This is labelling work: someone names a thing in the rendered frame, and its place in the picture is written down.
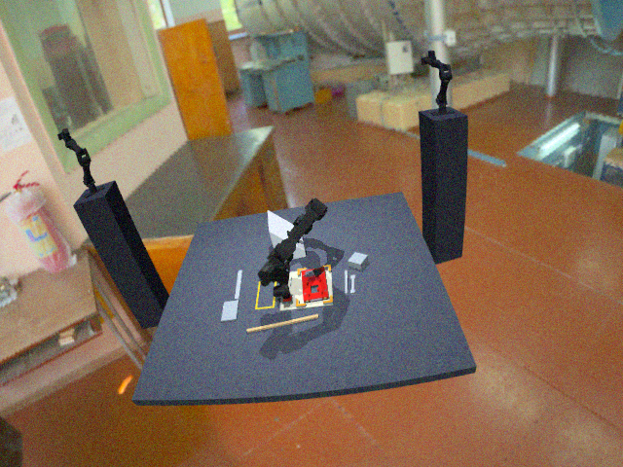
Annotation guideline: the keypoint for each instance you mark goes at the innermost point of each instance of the tan wooden stick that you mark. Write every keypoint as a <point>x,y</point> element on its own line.
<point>283,323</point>

